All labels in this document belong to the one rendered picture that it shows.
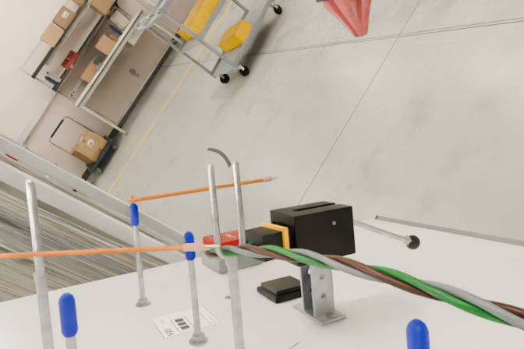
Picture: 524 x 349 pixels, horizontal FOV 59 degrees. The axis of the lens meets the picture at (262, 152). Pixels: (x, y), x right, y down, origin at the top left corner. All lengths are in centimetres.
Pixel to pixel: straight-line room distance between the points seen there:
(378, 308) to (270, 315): 9
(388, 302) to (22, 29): 825
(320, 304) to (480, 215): 144
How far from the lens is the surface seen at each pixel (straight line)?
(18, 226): 104
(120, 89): 855
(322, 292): 40
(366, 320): 40
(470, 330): 39
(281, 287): 45
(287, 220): 37
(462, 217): 185
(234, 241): 55
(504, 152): 191
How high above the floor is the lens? 137
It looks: 25 degrees down
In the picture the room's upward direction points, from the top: 56 degrees counter-clockwise
